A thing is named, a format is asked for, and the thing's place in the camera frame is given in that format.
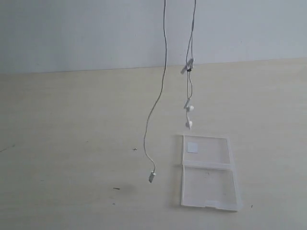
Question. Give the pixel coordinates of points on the clear plastic case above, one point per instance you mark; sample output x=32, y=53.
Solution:
x=207, y=179

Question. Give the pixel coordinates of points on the white wired earphones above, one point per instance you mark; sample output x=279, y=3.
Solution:
x=187, y=69

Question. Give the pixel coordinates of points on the white square sticker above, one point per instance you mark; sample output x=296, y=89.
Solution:
x=192, y=147

